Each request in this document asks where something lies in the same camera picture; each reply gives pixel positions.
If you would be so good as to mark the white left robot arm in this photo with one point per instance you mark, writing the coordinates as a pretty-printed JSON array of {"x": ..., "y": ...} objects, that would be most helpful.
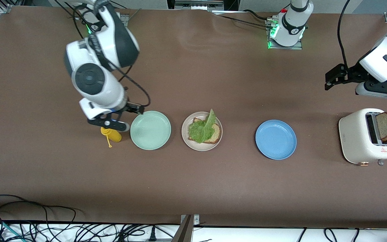
[{"x": 291, "y": 30}]

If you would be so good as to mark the aluminium bracket post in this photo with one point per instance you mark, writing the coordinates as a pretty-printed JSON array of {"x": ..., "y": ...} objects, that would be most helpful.
[{"x": 186, "y": 232}]

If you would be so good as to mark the beige plate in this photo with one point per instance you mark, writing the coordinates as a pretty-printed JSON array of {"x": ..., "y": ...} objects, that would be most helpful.
[{"x": 198, "y": 147}]

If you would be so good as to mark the aluminium frame piece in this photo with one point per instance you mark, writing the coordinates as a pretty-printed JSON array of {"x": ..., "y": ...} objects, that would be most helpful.
[{"x": 197, "y": 5}]

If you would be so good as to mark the green lettuce leaf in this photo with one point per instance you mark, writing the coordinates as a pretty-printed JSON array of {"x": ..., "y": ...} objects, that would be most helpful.
[{"x": 200, "y": 131}]

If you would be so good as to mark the mint green plate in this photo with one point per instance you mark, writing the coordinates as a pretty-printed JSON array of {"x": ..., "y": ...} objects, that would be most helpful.
[{"x": 150, "y": 130}]

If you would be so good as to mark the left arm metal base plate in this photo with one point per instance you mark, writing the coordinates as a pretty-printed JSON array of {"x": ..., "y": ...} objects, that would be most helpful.
[{"x": 282, "y": 48}]

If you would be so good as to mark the light brown bread slice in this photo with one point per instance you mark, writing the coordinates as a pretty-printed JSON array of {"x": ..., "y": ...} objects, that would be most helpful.
[{"x": 216, "y": 132}]

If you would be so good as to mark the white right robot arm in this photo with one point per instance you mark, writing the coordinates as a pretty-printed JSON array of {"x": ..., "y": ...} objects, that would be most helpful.
[{"x": 113, "y": 40}]

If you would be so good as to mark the black power plug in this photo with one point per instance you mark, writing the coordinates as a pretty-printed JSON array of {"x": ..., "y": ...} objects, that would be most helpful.
[{"x": 152, "y": 233}]

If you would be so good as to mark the blue plate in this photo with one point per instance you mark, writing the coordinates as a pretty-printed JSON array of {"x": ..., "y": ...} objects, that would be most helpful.
[{"x": 275, "y": 139}]

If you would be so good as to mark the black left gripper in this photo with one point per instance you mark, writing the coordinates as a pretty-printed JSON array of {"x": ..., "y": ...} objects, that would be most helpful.
[{"x": 355, "y": 74}]

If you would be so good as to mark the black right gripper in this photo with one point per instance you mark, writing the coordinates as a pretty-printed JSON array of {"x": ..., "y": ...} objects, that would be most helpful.
[{"x": 129, "y": 107}]

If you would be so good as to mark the yellow mustard squeeze bottle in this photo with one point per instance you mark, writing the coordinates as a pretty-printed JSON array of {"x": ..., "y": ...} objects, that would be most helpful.
[{"x": 114, "y": 134}]

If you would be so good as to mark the white two-slot toaster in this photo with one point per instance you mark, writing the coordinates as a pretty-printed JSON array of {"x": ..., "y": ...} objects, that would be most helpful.
[{"x": 356, "y": 137}]

